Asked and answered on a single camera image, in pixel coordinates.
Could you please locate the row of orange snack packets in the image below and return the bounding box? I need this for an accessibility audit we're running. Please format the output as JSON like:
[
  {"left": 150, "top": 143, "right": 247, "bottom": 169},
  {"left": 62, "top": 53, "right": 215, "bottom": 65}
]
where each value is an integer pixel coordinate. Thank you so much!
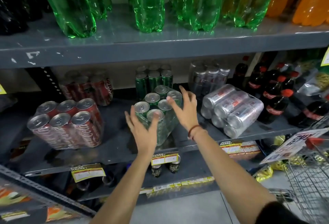
[{"left": 0, "top": 179, "right": 86, "bottom": 224}]

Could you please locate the wrapped pack of red cans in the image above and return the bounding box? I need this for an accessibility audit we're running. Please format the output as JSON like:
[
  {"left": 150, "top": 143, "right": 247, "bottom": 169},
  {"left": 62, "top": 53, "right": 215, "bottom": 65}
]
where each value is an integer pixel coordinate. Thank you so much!
[
  {"left": 59, "top": 70, "right": 114, "bottom": 106},
  {"left": 27, "top": 98, "right": 105, "bottom": 150}
]

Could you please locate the black sleeve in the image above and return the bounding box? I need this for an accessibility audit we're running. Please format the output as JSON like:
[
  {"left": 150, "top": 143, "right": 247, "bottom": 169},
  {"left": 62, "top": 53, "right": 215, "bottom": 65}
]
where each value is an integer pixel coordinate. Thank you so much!
[{"left": 254, "top": 201, "right": 308, "bottom": 224}]

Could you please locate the row of large dark bottles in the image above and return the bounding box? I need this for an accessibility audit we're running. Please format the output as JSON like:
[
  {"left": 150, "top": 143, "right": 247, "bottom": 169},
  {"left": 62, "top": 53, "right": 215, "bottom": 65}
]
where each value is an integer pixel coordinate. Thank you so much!
[{"left": 0, "top": 0, "right": 53, "bottom": 36}]

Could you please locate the person's right hand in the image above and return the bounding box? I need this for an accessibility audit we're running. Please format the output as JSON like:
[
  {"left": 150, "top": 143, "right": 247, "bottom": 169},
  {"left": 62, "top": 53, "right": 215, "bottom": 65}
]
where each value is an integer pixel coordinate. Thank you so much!
[{"left": 166, "top": 85, "right": 200, "bottom": 132}]

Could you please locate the wrapped pack of silver cans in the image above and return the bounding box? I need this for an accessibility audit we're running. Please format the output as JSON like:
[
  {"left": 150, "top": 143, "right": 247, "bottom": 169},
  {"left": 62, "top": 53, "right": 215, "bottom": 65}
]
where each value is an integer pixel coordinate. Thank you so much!
[
  {"left": 188, "top": 61, "right": 231, "bottom": 99},
  {"left": 200, "top": 84, "right": 265, "bottom": 139}
]

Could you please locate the pile of yellow noodle bags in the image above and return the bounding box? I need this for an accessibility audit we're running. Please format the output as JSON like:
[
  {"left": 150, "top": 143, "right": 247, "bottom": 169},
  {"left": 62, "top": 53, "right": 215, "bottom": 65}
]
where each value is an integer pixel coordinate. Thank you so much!
[{"left": 296, "top": 58, "right": 329, "bottom": 97}]

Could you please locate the small dark drink can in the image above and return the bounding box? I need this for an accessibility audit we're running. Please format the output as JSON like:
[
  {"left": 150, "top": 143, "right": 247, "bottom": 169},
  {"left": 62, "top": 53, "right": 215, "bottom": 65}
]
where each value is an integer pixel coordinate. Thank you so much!
[
  {"left": 151, "top": 164, "right": 162, "bottom": 178},
  {"left": 169, "top": 155, "right": 181, "bottom": 173}
]

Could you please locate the yellow shelf price label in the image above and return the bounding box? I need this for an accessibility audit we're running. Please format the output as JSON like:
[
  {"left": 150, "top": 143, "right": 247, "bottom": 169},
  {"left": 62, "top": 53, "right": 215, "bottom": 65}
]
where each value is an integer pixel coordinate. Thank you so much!
[
  {"left": 70, "top": 164, "right": 106, "bottom": 183},
  {"left": 220, "top": 141, "right": 262, "bottom": 157},
  {"left": 151, "top": 152, "right": 179, "bottom": 166}
]

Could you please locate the wrapped pack of green cans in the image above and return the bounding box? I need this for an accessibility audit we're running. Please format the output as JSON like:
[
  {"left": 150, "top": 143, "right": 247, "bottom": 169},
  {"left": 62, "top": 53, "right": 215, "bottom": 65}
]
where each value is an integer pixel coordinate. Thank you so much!
[
  {"left": 135, "top": 64, "right": 174, "bottom": 101},
  {"left": 133, "top": 85, "right": 183, "bottom": 147}
]

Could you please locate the person's left forearm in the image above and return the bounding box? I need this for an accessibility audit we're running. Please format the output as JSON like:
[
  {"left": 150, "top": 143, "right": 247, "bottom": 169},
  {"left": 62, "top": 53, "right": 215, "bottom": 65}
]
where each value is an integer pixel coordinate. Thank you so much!
[{"left": 90, "top": 146, "right": 157, "bottom": 224}]

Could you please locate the grey metal shelf rack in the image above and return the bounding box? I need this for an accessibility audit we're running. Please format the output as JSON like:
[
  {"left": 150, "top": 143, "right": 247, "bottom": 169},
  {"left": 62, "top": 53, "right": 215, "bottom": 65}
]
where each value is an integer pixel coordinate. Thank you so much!
[{"left": 0, "top": 3, "right": 329, "bottom": 222}]

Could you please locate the pile of gold foil packets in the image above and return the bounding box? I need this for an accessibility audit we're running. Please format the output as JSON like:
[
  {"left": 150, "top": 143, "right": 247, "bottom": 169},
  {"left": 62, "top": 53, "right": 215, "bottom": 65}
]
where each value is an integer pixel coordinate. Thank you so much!
[{"left": 254, "top": 135, "right": 329, "bottom": 183}]

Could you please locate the row of small cola bottles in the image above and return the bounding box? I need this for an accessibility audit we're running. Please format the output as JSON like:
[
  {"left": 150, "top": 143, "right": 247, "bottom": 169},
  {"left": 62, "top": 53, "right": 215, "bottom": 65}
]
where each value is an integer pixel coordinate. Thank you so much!
[{"left": 231, "top": 56, "right": 329, "bottom": 129}]

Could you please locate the row of green soda bottles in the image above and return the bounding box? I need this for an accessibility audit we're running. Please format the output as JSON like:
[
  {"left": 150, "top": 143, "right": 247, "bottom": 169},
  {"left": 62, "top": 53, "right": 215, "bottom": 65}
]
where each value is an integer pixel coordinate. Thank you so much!
[{"left": 35, "top": 0, "right": 282, "bottom": 39}]

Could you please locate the printed paper sign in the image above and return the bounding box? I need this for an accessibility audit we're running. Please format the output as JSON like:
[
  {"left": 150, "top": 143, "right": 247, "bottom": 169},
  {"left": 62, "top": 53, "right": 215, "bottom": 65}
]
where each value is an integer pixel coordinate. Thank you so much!
[{"left": 260, "top": 128, "right": 329, "bottom": 164}]

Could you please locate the person's right forearm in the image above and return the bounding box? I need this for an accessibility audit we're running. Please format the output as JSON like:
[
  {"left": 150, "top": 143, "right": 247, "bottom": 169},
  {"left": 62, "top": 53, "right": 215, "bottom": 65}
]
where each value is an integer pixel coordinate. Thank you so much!
[{"left": 188, "top": 126, "right": 277, "bottom": 222}]

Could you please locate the strip of small yellow labels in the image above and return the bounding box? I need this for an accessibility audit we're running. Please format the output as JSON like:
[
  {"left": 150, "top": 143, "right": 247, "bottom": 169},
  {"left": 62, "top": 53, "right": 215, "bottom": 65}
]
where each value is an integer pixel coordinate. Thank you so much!
[{"left": 139, "top": 177, "right": 215, "bottom": 195}]

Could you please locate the person's left hand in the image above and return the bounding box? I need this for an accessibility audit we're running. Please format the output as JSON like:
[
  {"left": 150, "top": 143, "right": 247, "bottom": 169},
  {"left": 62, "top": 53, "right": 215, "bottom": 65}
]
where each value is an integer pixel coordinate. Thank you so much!
[{"left": 125, "top": 105, "right": 160, "bottom": 155}]

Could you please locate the wire shopping cart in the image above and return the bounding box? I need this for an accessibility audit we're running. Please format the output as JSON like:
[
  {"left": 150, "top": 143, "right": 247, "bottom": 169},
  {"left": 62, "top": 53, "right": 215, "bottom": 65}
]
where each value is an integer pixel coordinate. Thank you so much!
[{"left": 267, "top": 136, "right": 329, "bottom": 224}]

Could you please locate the red string bracelet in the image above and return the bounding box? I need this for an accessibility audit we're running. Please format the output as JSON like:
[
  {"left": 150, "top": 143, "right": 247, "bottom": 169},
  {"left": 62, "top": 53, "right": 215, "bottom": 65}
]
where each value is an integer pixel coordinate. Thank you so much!
[{"left": 188, "top": 125, "right": 203, "bottom": 141}]

